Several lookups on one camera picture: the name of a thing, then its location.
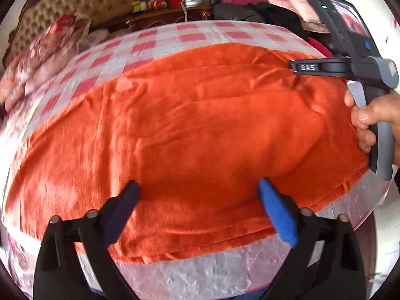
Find carved wooden nightstand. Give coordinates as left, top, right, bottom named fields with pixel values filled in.
left=100, top=4, right=216, bottom=33

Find pink floral pillow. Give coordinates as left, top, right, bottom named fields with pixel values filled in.
left=0, top=14, right=110, bottom=113

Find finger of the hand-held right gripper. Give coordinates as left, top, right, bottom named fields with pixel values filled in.
left=288, top=57, right=353, bottom=77

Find dark grey garment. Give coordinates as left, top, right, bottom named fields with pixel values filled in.
left=212, top=4, right=261, bottom=23

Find orange pants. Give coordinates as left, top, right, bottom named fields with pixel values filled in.
left=3, top=42, right=371, bottom=265

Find floral bed sheet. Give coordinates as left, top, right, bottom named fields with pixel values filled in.
left=0, top=90, right=44, bottom=291

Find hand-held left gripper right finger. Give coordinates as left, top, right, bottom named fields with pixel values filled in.
left=258, top=177, right=368, bottom=300

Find person's right hand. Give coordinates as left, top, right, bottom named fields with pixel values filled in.
left=344, top=90, right=400, bottom=154

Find red white checkered plastic sheet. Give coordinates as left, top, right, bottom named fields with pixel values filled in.
left=6, top=20, right=391, bottom=300

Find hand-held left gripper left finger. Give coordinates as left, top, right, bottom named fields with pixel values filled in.
left=33, top=179, right=141, bottom=300

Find black garment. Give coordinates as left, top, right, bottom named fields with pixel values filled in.
left=246, top=2, right=308, bottom=40

